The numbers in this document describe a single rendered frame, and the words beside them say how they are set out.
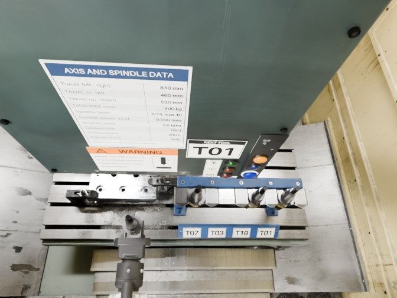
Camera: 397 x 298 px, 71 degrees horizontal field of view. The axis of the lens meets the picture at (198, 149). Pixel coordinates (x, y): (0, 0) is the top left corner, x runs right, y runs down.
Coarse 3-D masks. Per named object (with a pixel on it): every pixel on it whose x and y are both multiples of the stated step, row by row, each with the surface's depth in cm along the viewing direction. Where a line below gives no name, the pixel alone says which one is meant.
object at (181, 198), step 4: (176, 188) 102; (180, 188) 102; (184, 188) 102; (188, 188) 102; (176, 192) 101; (180, 192) 101; (184, 192) 101; (188, 192) 102; (176, 196) 100; (180, 196) 101; (184, 196) 101; (176, 200) 100; (180, 200) 100; (184, 200) 100; (188, 200) 100; (176, 204) 99; (180, 204) 99; (184, 204) 100
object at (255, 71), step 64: (0, 0) 23; (64, 0) 23; (128, 0) 23; (192, 0) 23; (256, 0) 23; (320, 0) 24; (384, 0) 24; (0, 64) 30; (192, 64) 30; (256, 64) 30; (320, 64) 30; (64, 128) 42; (192, 128) 42; (256, 128) 43
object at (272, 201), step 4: (268, 192) 104; (272, 192) 104; (276, 192) 104; (268, 196) 103; (272, 196) 103; (276, 196) 104; (268, 200) 103; (272, 200) 103; (276, 200) 103; (268, 204) 102; (272, 204) 102; (276, 204) 102
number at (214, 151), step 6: (210, 150) 49; (216, 150) 49; (222, 150) 49; (228, 150) 49; (234, 150) 49; (210, 156) 51; (216, 156) 51; (222, 156) 51; (228, 156) 51; (234, 156) 51
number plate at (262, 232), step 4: (260, 228) 124; (264, 228) 124; (268, 228) 124; (272, 228) 124; (260, 232) 125; (264, 232) 125; (268, 232) 125; (272, 232) 125; (256, 236) 126; (260, 236) 126; (264, 236) 126; (268, 236) 126; (272, 236) 126
